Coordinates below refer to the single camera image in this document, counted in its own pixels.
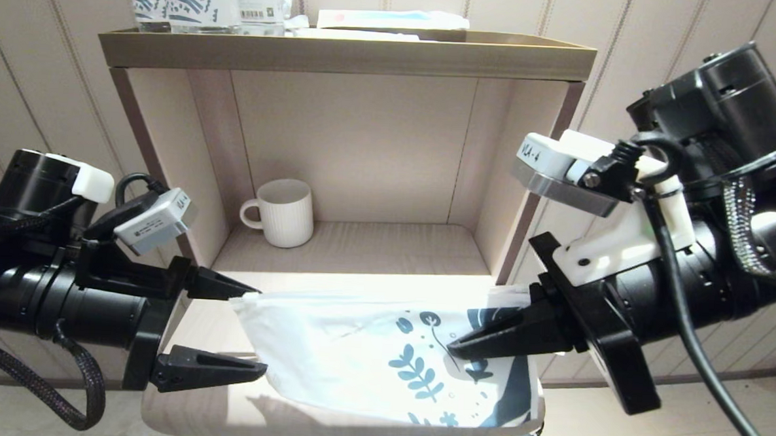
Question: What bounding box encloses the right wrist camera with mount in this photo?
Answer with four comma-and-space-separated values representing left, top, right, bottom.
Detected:
508, 126, 700, 291

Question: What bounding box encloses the black camera cable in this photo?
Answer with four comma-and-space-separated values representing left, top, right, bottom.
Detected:
115, 172, 168, 209
605, 133, 776, 436

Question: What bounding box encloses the crumpled clear plastic wrapper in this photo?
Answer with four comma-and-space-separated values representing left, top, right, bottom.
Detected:
281, 0, 309, 31

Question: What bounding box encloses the white floral pouch bag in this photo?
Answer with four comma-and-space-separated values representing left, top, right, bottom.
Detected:
225, 274, 546, 431

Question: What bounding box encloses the white blue toothbrush packet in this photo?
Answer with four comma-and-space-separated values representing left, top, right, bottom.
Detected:
317, 5, 471, 35

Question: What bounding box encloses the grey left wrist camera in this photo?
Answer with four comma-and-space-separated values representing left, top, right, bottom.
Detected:
113, 185, 197, 258

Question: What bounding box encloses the black left camera cable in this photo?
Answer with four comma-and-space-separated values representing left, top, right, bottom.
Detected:
115, 172, 168, 209

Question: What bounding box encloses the beige wooden shelf cabinet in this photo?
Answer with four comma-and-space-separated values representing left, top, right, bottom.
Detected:
80, 14, 598, 436

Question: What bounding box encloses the black right camera cable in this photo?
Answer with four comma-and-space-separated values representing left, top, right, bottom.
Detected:
605, 133, 776, 436

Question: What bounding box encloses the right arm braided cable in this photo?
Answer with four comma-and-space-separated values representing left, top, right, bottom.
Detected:
720, 173, 776, 278

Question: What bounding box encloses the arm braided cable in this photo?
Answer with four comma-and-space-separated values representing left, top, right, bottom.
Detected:
720, 173, 776, 278
0, 329, 109, 432

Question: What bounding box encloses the white ribbed ceramic mug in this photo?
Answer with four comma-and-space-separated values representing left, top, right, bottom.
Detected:
238, 177, 316, 249

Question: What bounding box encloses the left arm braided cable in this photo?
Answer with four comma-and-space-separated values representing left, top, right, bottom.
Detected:
0, 329, 109, 432

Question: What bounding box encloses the blue patterned package on top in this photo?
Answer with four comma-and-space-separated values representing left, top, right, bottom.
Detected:
160, 0, 241, 35

